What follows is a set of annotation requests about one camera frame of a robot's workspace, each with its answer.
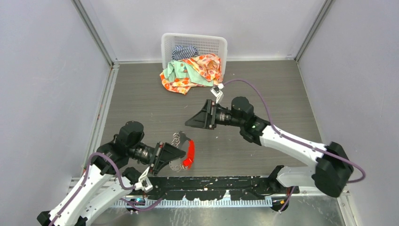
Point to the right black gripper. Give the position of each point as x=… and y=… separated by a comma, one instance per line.
x=206, y=118

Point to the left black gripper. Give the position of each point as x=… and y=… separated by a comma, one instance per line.
x=170, y=152

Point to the metal keyring holder red handle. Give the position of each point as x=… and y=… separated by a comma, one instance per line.
x=183, y=142

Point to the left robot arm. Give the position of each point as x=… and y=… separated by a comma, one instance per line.
x=116, y=169

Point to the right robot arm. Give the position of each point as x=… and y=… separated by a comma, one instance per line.
x=327, y=167

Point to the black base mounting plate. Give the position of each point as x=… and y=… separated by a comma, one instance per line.
x=212, y=188

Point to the orange floral cloth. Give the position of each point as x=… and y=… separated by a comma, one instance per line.
x=209, y=66

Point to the mint green cloth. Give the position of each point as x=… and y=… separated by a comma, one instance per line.
x=184, y=74

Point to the blue striped cloth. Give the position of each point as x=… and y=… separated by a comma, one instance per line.
x=180, y=52

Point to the white plastic laundry basket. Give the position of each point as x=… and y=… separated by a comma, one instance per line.
x=205, y=45

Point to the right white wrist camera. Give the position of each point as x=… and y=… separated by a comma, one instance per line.
x=217, y=92

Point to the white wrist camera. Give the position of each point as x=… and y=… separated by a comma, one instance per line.
x=217, y=92
x=144, y=183

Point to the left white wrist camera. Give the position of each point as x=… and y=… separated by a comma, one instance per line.
x=144, y=183

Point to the white slotted cable duct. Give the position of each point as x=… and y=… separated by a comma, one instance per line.
x=196, y=203

